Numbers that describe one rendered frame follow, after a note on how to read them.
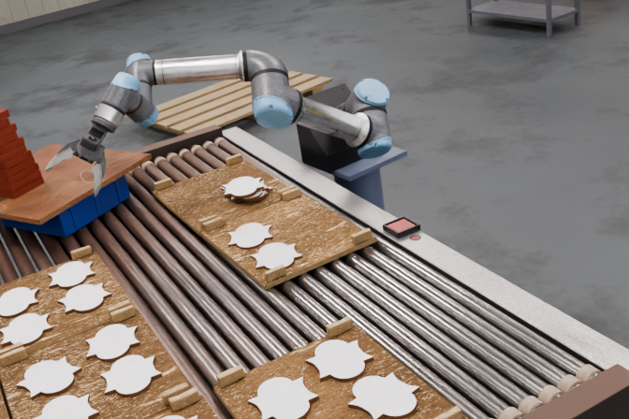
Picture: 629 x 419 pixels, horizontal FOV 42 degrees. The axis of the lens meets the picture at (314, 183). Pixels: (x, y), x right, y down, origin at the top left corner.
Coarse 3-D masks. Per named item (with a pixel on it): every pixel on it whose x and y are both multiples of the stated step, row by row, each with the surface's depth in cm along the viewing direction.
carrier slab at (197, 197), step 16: (208, 176) 278; (224, 176) 276; (240, 176) 274; (256, 176) 272; (160, 192) 271; (176, 192) 269; (192, 192) 267; (208, 192) 265; (272, 192) 258; (176, 208) 257; (192, 208) 256; (208, 208) 254; (224, 208) 252; (240, 208) 250; (256, 208) 249; (192, 224) 244
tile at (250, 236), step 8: (248, 224) 237; (256, 224) 236; (232, 232) 234; (240, 232) 233; (248, 232) 232; (256, 232) 232; (264, 232) 231; (232, 240) 229; (240, 240) 228; (248, 240) 228; (256, 240) 227; (264, 240) 227; (240, 248) 226; (248, 248) 224
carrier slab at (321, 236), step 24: (264, 216) 242; (288, 216) 240; (312, 216) 238; (336, 216) 235; (216, 240) 232; (288, 240) 226; (312, 240) 224; (336, 240) 222; (240, 264) 218; (312, 264) 212; (264, 288) 207
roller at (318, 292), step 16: (160, 160) 303; (176, 176) 288; (304, 288) 208; (320, 288) 203; (320, 304) 202; (336, 304) 196; (352, 320) 189; (384, 336) 181; (400, 352) 175; (416, 368) 169; (432, 384) 164; (448, 400) 159; (464, 400) 158; (480, 416) 153
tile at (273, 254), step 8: (264, 248) 222; (272, 248) 221; (280, 248) 221; (288, 248) 220; (256, 256) 218; (264, 256) 218; (272, 256) 217; (280, 256) 216; (288, 256) 216; (296, 256) 215; (264, 264) 214; (272, 264) 213; (280, 264) 213; (288, 264) 212
